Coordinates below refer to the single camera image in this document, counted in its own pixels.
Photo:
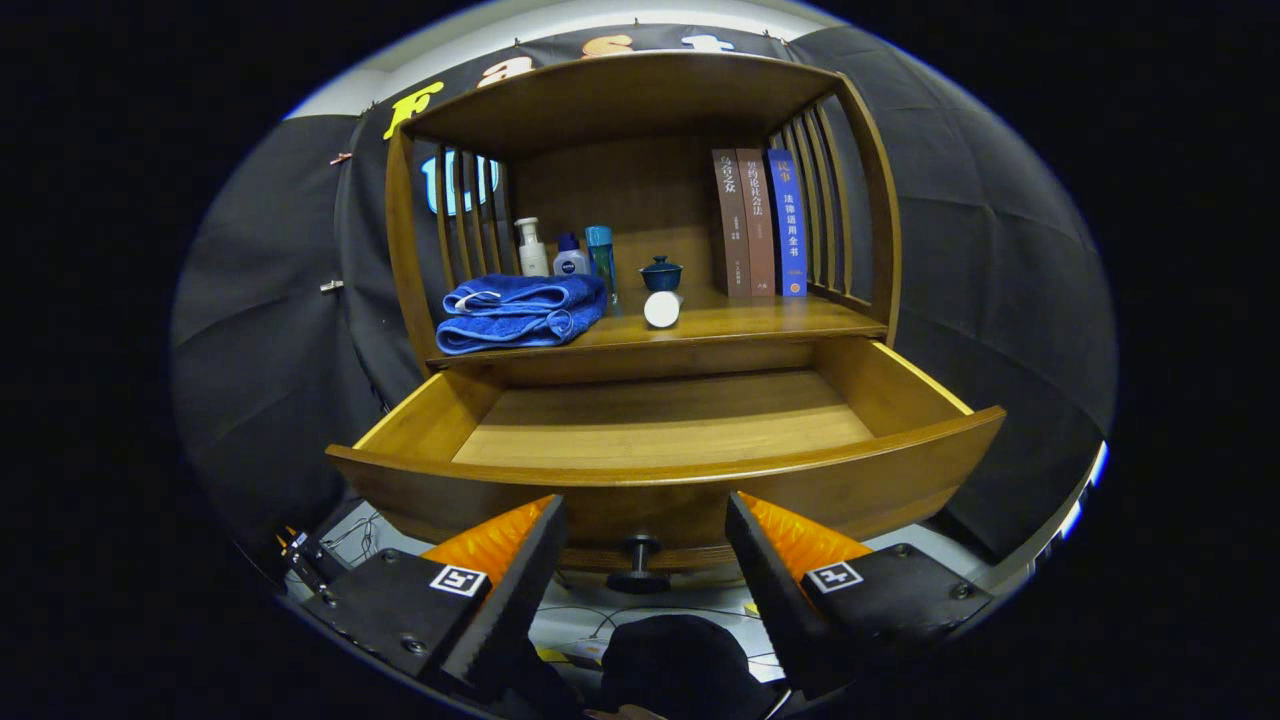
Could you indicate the white pump bottle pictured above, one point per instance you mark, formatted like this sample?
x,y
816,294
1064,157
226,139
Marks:
x,y
532,260

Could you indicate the blue lidded tea cup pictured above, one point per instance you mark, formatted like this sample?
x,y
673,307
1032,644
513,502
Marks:
x,y
661,275

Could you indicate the wooden countertop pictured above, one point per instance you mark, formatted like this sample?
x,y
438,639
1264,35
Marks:
x,y
760,318

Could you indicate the blue towel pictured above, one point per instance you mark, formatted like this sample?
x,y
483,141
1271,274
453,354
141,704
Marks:
x,y
520,315

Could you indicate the reddish brown book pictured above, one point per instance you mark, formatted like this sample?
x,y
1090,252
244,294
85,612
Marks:
x,y
760,220

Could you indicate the wooden drawer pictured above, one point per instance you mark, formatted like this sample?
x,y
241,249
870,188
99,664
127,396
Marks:
x,y
660,420

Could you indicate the person's dark clothing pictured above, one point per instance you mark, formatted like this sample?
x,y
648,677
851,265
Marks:
x,y
680,665

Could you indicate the white lotion bottle blue cap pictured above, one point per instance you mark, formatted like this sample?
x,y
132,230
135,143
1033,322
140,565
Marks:
x,y
571,262

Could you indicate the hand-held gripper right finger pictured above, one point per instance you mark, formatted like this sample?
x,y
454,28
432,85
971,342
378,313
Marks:
x,y
775,600

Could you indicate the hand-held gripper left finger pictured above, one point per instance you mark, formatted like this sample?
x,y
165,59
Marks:
x,y
520,600

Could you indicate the white cylindrical bottle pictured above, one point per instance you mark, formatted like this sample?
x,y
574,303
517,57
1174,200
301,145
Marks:
x,y
662,310

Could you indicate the teal bottle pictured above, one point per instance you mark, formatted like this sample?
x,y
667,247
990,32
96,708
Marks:
x,y
600,250

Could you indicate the blue book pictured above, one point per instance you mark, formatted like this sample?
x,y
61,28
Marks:
x,y
790,220

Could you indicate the black floor equipment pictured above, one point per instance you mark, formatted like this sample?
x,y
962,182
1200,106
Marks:
x,y
315,562

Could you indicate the dark brown book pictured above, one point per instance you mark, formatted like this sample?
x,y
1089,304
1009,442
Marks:
x,y
730,220

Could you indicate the wooden cabinet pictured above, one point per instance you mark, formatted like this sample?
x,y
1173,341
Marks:
x,y
620,190

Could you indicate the black backdrop cloth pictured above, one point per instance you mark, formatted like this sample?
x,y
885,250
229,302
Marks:
x,y
1000,300

